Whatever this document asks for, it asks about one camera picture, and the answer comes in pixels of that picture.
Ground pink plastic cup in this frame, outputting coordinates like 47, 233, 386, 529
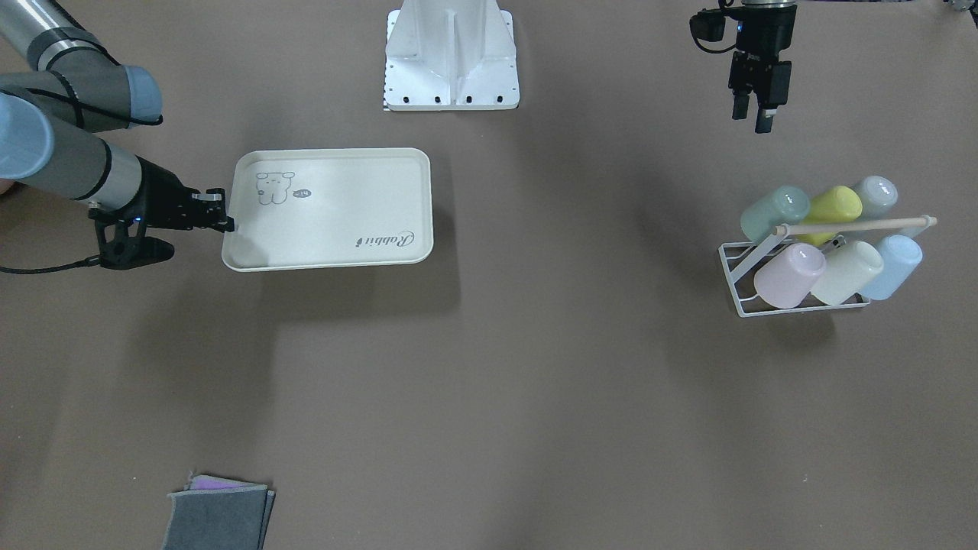
753, 242, 827, 309

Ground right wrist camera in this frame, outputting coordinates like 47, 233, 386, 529
88, 206, 175, 270

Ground yellow plastic cup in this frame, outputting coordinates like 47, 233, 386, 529
799, 186, 863, 225

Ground cream plastic cup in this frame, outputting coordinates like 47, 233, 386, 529
811, 241, 885, 306

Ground light blue plastic cup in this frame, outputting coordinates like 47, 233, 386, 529
858, 234, 925, 300

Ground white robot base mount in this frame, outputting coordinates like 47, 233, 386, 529
382, 1, 521, 112

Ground white wire cup rack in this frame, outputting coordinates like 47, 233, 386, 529
718, 215, 938, 318

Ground cream rabbit tray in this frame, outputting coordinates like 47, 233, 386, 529
222, 147, 436, 273

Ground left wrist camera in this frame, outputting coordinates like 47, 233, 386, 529
688, 9, 736, 53

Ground grey plastic cup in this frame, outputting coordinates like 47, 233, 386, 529
851, 175, 900, 222

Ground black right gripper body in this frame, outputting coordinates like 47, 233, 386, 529
137, 157, 205, 230

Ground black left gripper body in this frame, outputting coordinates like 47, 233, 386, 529
729, 8, 797, 105

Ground green plastic cup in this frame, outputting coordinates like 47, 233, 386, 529
740, 186, 811, 243

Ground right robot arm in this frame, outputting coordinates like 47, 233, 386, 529
2, 1, 235, 232

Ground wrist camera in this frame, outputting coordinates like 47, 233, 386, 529
88, 206, 175, 270
688, 9, 736, 53

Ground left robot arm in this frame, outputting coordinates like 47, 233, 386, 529
705, 1, 798, 134

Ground folded grey cloth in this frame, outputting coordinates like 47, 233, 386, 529
161, 474, 277, 549

